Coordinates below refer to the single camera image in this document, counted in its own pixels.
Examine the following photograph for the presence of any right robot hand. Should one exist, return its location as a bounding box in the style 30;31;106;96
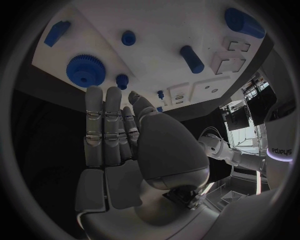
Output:
73;85;223;240

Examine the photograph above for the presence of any white task board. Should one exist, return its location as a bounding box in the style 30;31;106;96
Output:
31;3;275;112

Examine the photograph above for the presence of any small blue gear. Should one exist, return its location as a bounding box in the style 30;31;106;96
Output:
115;74;130;90

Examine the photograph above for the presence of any long blue cylinder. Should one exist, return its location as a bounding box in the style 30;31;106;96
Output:
179;45;206;74

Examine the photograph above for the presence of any short blue cylinder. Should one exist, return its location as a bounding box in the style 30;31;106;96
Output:
120;30;137;46

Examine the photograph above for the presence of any blue rectangular block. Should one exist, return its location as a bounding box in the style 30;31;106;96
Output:
43;20;72;48

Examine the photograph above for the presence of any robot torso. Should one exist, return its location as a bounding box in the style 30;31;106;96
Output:
258;47;297;191

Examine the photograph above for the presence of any large blue cylinder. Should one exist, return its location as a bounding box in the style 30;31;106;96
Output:
224;7;267;39

